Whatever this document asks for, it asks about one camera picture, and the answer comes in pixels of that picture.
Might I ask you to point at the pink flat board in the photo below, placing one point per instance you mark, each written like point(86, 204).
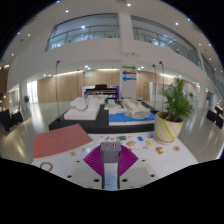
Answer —
point(61, 140)

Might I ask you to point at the potted plant in striped pot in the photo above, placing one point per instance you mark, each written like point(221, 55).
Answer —
point(168, 128)

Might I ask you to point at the group of black chairs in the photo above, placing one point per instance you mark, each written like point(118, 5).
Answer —
point(8, 120)
point(215, 116)

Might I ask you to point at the black piano with purple screen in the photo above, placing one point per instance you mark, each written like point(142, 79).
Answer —
point(100, 91)

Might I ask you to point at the black display platform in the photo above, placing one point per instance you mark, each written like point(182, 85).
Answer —
point(100, 125)

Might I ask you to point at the small grey-purple charger block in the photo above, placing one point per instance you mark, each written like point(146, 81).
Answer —
point(110, 153)

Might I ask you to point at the white sheet with colourful stickers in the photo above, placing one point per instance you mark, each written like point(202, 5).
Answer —
point(130, 142)

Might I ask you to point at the round orange flat disc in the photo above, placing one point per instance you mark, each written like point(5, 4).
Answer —
point(176, 148)

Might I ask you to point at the white architectural model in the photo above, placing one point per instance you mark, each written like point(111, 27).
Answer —
point(81, 113)

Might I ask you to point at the orange irregular flat piece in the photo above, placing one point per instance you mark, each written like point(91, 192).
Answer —
point(159, 150)

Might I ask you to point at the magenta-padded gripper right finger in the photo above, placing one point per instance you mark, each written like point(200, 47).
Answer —
point(128, 160)

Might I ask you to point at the tall black floor stand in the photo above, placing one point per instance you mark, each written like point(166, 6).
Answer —
point(162, 80)
point(56, 90)
point(154, 83)

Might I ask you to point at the small distant potted plant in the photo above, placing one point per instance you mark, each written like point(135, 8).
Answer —
point(26, 99)

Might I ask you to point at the white sign pillar with arrows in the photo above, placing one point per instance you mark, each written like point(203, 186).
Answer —
point(129, 88)

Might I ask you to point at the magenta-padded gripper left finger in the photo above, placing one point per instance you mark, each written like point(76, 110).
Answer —
point(93, 160)

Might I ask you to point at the architectural model on blue base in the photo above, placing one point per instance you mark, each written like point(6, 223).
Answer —
point(120, 118)

